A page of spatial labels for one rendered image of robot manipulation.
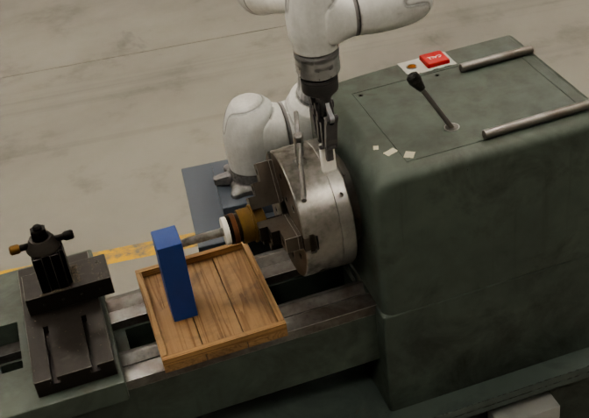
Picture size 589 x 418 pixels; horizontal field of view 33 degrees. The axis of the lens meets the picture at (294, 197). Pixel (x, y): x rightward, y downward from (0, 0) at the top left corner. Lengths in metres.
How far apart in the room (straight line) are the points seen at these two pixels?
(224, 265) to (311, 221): 0.41
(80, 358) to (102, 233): 2.09
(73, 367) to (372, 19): 1.01
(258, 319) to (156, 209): 2.07
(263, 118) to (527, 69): 0.78
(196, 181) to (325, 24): 1.37
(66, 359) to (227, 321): 0.39
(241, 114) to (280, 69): 2.50
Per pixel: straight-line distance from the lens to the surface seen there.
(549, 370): 2.74
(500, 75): 2.55
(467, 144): 2.28
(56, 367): 2.31
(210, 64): 5.53
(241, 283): 2.53
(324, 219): 2.26
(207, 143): 4.82
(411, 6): 1.95
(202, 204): 3.07
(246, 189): 2.98
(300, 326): 2.41
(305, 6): 1.88
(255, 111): 2.87
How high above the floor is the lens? 2.49
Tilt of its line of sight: 35 degrees down
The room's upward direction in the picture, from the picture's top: 8 degrees counter-clockwise
